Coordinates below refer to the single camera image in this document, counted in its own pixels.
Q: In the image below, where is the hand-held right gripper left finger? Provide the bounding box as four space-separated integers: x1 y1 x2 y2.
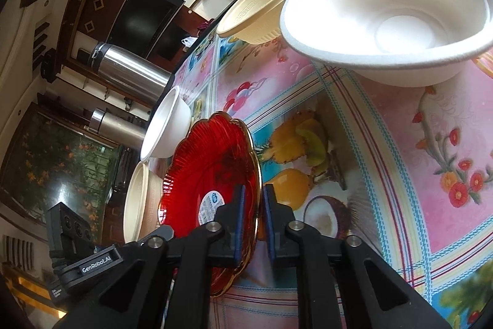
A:
52 184 247 329

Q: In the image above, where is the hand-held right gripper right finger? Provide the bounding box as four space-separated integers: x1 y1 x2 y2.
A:
263 183 453 329

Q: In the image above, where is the red glass plate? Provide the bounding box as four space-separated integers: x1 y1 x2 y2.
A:
158 112 263 297

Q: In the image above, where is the beige paper bowl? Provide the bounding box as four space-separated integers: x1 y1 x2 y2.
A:
123 162 170 243
216 0 310 45

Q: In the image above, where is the white paper bowl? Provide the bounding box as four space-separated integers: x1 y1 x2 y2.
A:
139 85 192 163
279 0 493 88

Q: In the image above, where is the slim steel vacuum flask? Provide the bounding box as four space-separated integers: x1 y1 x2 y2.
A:
89 109 149 148

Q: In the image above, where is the fruit print tablecloth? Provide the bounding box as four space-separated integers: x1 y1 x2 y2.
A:
169 0 493 329

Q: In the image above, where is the large steel thermos pot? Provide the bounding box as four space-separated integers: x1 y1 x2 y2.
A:
89 43 171 106

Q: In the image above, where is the black flat screen television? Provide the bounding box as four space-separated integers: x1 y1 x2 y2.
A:
110 0 185 62

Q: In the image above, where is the floral wall mural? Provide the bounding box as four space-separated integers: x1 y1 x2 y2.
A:
2 109 116 233

